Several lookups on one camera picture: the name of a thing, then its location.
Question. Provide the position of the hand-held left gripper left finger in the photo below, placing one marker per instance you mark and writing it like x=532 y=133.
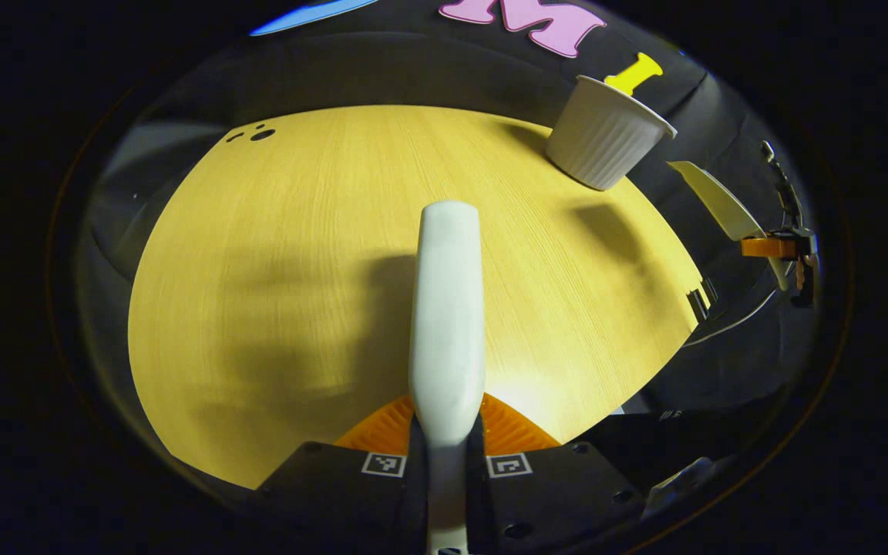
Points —
x=321 y=493

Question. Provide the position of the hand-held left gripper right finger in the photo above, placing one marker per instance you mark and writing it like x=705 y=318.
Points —
x=560 y=493

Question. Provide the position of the wooden desktop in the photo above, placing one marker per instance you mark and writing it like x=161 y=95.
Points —
x=297 y=231

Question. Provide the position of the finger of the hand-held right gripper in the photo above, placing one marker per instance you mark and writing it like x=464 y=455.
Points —
x=768 y=247

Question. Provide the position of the white ribbed garbage bin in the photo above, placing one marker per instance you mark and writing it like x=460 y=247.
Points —
x=602 y=135

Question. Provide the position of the white plastic dustpan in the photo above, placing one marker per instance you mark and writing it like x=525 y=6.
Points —
x=721 y=204

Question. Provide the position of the black backdrop cloth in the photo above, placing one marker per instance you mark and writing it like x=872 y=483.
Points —
x=428 y=69

